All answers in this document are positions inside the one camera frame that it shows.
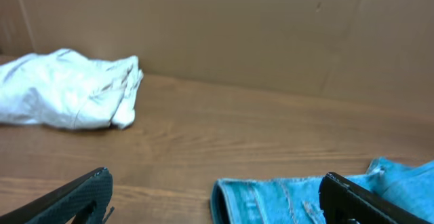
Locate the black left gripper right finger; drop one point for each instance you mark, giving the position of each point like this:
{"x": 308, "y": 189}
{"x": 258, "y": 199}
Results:
{"x": 343, "y": 201}

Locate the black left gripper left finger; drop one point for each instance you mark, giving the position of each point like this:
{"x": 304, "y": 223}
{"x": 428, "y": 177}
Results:
{"x": 84, "y": 200}

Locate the folded white trousers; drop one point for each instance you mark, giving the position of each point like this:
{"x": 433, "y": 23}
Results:
{"x": 67, "y": 90}

